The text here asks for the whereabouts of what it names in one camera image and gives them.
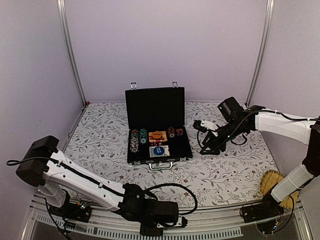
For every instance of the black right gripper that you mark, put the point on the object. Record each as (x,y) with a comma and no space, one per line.
(212,142)

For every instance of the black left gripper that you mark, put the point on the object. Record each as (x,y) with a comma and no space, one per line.
(146,232)

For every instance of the blue round blind button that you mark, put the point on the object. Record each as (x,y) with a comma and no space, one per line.
(158,151)

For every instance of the orange round blind button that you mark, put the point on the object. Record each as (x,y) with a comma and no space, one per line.
(157,134)

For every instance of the black poker set case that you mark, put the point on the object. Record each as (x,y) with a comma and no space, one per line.
(157,109)

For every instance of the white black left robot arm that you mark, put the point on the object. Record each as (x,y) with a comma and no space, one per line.
(48,169)

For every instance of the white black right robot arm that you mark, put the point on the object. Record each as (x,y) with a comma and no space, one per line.
(242,121)

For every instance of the purple chip stack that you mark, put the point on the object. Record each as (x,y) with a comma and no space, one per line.
(179,132)

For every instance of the red black chip stack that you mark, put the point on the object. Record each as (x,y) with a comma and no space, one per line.
(171,132)

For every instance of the blue-backed playing card deck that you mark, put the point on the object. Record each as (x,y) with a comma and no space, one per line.
(166,151)

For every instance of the green poker chip stack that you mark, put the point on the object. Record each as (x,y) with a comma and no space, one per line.
(143,136)

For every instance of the multicolour poker chip stack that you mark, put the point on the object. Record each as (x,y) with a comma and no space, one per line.
(134,141)

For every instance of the floral patterned table mat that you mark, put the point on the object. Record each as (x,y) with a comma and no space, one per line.
(100,145)

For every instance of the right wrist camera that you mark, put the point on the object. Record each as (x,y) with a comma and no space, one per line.
(204,126)

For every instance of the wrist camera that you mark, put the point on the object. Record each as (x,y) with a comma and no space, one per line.
(182,222)
(204,126)

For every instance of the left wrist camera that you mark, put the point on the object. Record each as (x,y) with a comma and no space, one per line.
(182,222)

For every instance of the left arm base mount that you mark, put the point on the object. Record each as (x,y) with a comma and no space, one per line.
(72,211)

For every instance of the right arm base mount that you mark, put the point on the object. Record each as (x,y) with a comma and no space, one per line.
(262,212)

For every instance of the front aluminium rail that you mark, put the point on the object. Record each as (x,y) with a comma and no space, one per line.
(222,223)

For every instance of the right aluminium frame post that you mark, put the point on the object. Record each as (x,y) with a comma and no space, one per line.
(268,16)

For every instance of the aluminium frame post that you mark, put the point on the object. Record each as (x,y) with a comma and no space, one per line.
(61,7)
(268,16)

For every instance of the left aluminium frame post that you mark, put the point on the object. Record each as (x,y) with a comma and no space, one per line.
(61,7)

